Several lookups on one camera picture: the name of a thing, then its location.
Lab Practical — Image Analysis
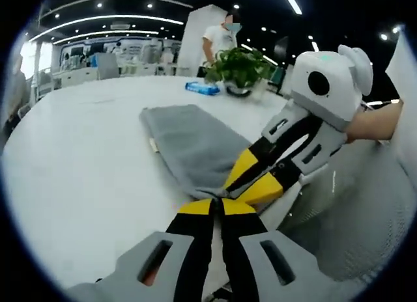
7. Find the grey towel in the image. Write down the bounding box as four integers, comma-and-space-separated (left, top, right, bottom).
139, 103, 252, 201

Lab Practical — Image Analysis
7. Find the green potted plant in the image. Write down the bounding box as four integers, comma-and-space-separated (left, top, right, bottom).
203, 47, 275, 90

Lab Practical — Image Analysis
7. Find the clear glass vase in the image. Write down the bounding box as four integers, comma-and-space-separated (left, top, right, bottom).
251, 82, 266, 102

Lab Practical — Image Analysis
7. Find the grey high-back chair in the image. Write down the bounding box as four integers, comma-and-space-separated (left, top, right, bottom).
94, 51, 121, 80

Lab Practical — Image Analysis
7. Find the person's white-clothed upper body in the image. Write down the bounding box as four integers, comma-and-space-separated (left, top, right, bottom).
385, 31, 417, 173

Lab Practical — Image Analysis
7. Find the blue wipes packet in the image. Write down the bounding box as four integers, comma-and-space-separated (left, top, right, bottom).
184, 81, 222, 96

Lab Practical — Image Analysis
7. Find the grey plant pot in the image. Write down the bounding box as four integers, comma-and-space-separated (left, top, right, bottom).
223, 81, 254, 98

